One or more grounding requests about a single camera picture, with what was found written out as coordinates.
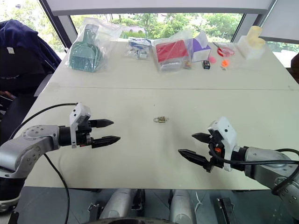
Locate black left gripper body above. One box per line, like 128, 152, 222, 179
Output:
75, 119, 94, 148

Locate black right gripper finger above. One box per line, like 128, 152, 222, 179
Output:
178, 149, 208, 167
191, 133, 212, 144

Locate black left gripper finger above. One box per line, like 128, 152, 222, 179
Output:
89, 119, 114, 128
91, 136, 121, 149

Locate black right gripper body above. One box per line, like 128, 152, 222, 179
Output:
204, 132, 225, 174

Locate silver robot right leg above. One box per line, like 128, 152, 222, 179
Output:
169, 189, 196, 224

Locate silver robot leg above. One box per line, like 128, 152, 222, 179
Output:
100, 188, 139, 220
169, 189, 196, 224

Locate silver robot left leg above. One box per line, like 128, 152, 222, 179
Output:
100, 188, 139, 220

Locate black chair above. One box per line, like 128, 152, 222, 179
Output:
0, 72, 53, 140

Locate teal scoop in plastic bag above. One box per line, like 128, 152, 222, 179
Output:
66, 17, 123, 73

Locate grey case in plastic bag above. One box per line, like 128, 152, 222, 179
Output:
158, 61, 183, 73

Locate blue white bag of parts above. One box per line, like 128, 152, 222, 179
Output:
124, 38, 153, 60

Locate purple and white box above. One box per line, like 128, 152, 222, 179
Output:
191, 31, 212, 63

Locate red pouch in plastic bag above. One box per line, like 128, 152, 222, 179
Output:
153, 38, 190, 66

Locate white block with cream cylinders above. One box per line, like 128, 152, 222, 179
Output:
236, 25, 266, 61

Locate dark blue jacket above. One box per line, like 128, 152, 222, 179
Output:
0, 19, 62, 91

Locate white roller blind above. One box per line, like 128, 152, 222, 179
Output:
258, 0, 299, 43
45, 0, 278, 16

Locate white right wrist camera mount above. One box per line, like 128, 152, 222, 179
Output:
207, 116, 238, 172

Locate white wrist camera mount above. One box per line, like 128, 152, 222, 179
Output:
69, 102, 92, 149
207, 116, 238, 172

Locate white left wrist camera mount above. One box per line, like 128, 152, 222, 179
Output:
69, 102, 92, 149

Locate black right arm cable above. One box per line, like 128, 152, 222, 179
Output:
208, 141, 299, 196

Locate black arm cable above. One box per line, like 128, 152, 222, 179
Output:
208, 141, 299, 196
8, 103, 79, 224

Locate white cable tie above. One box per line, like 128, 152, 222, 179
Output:
194, 190, 204, 217

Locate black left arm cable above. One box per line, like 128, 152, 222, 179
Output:
8, 103, 79, 224

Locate black metal bracket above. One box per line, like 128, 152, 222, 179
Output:
216, 197, 235, 224
87, 202, 104, 221

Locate red handled scissors in bag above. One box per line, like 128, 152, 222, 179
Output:
212, 41, 235, 58

